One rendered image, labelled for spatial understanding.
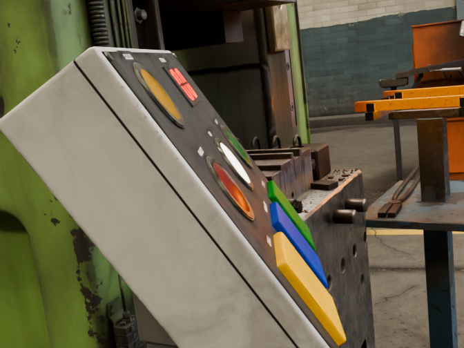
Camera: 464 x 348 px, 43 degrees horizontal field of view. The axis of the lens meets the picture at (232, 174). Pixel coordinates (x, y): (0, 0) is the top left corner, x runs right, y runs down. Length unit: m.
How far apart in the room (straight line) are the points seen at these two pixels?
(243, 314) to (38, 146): 0.17
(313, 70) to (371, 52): 0.84
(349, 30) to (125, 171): 8.34
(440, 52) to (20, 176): 3.94
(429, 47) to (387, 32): 4.08
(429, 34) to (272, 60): 3.23
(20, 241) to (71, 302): 0.16
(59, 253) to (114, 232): 0.48
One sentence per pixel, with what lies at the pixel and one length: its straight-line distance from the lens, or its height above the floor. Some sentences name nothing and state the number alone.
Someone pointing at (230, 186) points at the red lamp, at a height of 1.09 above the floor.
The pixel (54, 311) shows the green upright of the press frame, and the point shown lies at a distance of 0.91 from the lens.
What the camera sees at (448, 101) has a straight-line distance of 1.41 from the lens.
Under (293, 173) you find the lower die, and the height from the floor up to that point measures 0.96.
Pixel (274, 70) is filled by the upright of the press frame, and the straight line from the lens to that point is 1.39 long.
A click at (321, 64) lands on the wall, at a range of 8.74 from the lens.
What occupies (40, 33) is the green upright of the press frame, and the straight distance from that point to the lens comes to 0.81.
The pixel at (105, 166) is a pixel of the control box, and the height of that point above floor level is 1.13.
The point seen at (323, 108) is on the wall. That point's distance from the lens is 8.79.
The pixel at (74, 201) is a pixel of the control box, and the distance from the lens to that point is 0.38.
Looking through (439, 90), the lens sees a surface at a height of 1.03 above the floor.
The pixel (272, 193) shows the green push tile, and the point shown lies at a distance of 0.61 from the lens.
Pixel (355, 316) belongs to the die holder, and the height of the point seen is 0.63.
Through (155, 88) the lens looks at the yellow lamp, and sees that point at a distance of 0.42.
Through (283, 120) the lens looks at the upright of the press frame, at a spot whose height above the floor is 1.02.
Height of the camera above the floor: 1.18
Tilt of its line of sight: 11 degrees down
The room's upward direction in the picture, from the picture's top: 7 degrees counter-clockwise
